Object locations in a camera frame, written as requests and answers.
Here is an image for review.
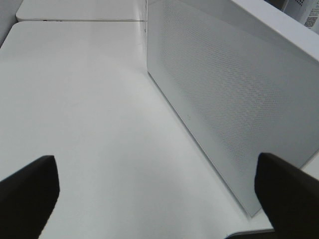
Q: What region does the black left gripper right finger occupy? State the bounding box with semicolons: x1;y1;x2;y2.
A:
254;153;319;239

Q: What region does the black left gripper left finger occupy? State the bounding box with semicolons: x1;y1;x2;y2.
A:
0;155;60;239

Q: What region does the white microwave door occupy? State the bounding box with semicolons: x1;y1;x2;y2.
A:
147;0;319;216

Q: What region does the white microwave oven body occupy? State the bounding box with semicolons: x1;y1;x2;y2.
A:
264;0;319;30

